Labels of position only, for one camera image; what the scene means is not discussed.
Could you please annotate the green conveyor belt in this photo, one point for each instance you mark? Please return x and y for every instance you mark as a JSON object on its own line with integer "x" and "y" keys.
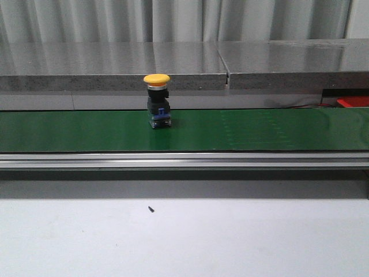
{"x": 308, "y": 129}

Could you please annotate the grey stone slab left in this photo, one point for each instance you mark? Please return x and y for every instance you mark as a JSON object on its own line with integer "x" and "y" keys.
{"x": 118, "y": 66}

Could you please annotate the grey stone slab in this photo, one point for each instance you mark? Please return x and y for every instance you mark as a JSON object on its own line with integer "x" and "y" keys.
{"x": 282, "y": 64}
{"x": 118, "y": 66}

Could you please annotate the red plate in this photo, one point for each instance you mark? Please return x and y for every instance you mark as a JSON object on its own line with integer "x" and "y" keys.
{"x": 353, "y": 101}

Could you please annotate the grey stone slab right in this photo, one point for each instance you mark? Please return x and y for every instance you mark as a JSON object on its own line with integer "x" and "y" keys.
{"x": 282, "y": 64}

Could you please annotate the grey rear conveyor panel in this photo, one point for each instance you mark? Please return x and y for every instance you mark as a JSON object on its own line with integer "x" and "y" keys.
{"x": 136, "y": 100}

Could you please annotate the grey pleated curtain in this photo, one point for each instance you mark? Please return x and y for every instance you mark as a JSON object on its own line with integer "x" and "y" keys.
{"x": 171, "y": 21}

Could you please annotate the aluminium conveyor side rail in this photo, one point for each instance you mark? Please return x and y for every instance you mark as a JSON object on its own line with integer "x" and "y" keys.
{"x": 188, "y": 160}

